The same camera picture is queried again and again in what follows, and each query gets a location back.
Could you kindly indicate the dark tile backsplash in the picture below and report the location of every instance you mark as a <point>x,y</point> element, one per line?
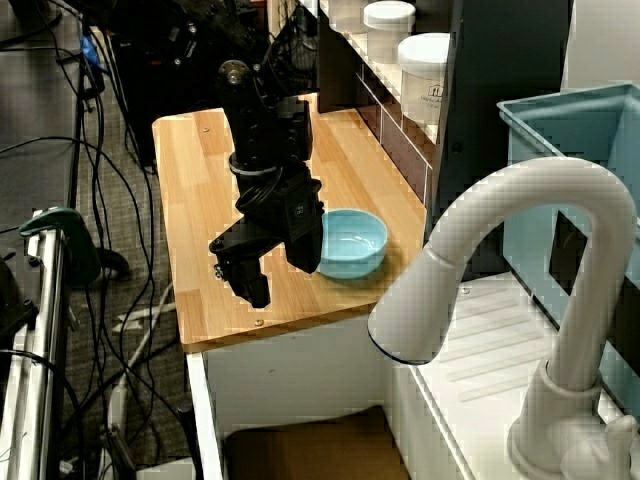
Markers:
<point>400,145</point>

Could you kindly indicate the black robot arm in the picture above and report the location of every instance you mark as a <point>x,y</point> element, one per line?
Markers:
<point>250,125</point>

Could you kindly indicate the dark side panel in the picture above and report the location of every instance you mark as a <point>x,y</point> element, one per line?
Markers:
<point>335,75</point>

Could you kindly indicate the dark vertical post panel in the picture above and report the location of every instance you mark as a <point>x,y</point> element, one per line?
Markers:
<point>500,50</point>

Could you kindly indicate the white toy kitchen cabinet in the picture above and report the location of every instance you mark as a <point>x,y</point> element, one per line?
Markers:
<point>300,370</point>

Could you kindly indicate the silver metal rail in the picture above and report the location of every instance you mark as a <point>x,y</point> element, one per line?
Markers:
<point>42,350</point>

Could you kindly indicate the white lidded plastic jar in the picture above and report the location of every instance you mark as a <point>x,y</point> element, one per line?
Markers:
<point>345,15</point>
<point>387,30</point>

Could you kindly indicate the green clamp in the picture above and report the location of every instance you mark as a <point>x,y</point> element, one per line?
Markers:
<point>75,235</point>

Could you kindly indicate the teal plastic bin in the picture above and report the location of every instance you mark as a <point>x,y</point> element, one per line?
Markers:
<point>540,135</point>

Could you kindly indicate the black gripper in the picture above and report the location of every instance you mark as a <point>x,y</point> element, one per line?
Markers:
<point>280,200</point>

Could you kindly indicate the black metal bracket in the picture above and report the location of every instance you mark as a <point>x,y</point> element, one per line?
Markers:
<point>12,300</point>

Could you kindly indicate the dark grey desk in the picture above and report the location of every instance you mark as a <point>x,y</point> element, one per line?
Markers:
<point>35,100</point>

